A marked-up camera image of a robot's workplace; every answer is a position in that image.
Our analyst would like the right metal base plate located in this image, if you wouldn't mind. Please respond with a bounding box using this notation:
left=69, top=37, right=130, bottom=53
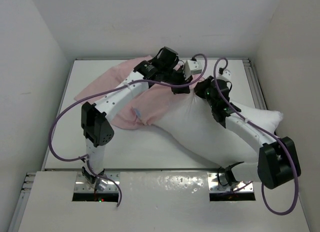
left=207, top=172, right=255, bottom=193

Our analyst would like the metal base plate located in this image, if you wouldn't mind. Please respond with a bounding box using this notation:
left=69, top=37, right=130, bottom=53
left=74, top=172, right=120, bottom=193
left=207, top=172, right=255, bottom=193

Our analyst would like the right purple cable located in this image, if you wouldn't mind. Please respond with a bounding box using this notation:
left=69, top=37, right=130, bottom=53
left=215, top=57, right=302, bottom=214

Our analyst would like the pink princess pillowcase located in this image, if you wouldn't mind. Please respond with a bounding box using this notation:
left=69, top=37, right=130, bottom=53
left=74, top=56, right=188, bottom=130

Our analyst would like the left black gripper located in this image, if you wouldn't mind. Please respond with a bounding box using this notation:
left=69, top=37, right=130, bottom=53
left=161, top=65, right=192, bottom=95

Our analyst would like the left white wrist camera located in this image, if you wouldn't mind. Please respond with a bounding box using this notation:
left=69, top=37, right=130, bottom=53
left=183, top=60, right=203, bottom=80

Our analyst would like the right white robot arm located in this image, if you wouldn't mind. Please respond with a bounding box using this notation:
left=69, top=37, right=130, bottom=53
left=194, top=76, right=301, bottom=189

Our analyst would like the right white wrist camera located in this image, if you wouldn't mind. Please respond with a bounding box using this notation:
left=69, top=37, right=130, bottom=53
left=218, top=69, right=232, bottom=82

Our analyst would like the purple cable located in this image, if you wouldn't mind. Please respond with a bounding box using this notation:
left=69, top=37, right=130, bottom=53
left=215, top=57, right=302, bottom=214
left=49, top=53, right=208, bottom=207

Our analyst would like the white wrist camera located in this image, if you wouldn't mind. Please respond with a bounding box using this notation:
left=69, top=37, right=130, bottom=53
left=218, top=69, right=232, bottom=82
left=183, top=60, right=203, bottom=80

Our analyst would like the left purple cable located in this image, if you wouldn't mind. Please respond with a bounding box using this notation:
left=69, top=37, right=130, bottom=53
left=49, top=53, right=208, bottom=207

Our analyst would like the white foam front board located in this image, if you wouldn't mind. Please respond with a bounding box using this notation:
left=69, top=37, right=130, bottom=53
left=19, top=171, right=309, bottom=231

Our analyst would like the white pillow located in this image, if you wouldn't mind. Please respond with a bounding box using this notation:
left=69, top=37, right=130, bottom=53
left=147, top=91, right=284, bottom=167

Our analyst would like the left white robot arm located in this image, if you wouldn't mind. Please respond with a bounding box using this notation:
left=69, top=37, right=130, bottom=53
left=81, top=47, right=196, bottom=184

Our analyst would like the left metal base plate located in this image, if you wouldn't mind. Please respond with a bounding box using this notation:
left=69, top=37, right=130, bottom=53
left=74, top=172, right=120, bottom=193

